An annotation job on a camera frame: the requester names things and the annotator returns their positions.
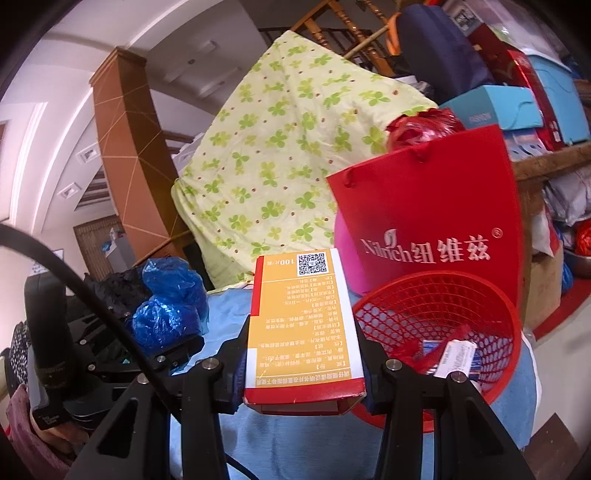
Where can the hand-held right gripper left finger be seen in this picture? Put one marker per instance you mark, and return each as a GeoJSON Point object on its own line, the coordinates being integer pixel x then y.
{"type": "Point", "coordinates": [238, 385]}

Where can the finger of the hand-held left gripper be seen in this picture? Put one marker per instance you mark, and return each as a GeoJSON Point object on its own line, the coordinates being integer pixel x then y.
{"type": "Point", "coordinates": [178, 351]}
{"type": "Point", "coordinates": [108, 323]}

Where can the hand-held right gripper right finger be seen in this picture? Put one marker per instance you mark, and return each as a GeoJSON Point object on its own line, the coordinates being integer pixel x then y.
{"type": "Point", "coordinates": [375, 392]}

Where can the orange medicine box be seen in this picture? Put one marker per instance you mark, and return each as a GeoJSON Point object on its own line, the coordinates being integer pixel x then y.
{"type": "Point", "coordinates": [295, 323]}

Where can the red mesh basket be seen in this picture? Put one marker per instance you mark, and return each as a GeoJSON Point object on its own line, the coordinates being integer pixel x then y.
{"type": "Point", "coordinates": [434, 304]}

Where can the black clothes pile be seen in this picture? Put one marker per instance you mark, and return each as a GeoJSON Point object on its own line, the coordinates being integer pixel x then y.
{"type": "Point", "coordinates": [115, 288]}

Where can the black polka-dot cloth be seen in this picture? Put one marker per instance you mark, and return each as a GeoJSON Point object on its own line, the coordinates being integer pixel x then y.
{"type": "Point", "coordinates": [18, 355]}

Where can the grey box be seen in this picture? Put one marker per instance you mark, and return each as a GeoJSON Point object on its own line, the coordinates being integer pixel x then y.
{"type": "Point", "coordinates": [119, 251]}

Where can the light blue blanket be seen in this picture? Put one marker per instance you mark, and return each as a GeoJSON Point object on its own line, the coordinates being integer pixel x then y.
{"type": "Point", "coordinates": [286, 443]}

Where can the brown wicker screen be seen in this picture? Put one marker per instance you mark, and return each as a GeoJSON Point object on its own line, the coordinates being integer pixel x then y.
{"type": "Point", "coordinates": [92, 249]}

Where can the white blue packet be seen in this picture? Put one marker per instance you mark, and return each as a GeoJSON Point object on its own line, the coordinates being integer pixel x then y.
{"type": "Point", "coordinates": [457, 357]}

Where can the pink cloth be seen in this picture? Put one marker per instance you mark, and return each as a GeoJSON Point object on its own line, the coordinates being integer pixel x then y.
{"type": "Point", "coordinates": [25, 420]}

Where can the pink pillow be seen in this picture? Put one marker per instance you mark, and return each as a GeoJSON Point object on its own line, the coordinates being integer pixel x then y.
{"type": "Point", "coordinates": [348, 263]}

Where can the brown wooden column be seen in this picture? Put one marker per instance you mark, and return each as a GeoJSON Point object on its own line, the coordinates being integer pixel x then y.
{"type": "Point", "coordinates": [124, 152]}

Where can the brown cardboard box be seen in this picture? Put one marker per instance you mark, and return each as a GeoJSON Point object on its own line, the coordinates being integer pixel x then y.
{"type": "Point", "coordinates": [542, 290]}

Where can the red paper bag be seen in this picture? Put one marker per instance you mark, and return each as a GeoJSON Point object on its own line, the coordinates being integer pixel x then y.
{"type": "Point", "coordinates": [425, 198]}

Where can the small blue plastic bag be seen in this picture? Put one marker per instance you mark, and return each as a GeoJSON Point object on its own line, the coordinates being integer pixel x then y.
{"type": "Point", "coordinates": [567, 277]}

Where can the green clover quilt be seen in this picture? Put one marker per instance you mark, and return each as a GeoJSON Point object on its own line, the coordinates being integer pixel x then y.
{"type": "Point", "coordinates": [286, 152]}

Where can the red plastic bag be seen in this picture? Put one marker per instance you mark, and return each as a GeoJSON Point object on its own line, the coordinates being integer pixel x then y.
{"type": "Point", "coordinates": [422, 127]}

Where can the white plastic sacks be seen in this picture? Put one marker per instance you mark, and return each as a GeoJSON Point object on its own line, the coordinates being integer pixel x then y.
{"type": "Point", "coordinates": [570, 196]}

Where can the wooden shelf board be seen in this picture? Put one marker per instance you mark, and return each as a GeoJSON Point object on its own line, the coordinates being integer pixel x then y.
{"type": "Point", "coordinates": [554, 159]}

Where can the light blue cardboard box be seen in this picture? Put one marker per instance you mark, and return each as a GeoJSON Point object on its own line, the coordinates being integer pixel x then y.
{"type": "Point", "coordinates": [489, 106]}

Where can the wooden stair railing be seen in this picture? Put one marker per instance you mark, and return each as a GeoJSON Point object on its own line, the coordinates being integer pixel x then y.
{"type": "Point", "coordinates": [351, 41]}

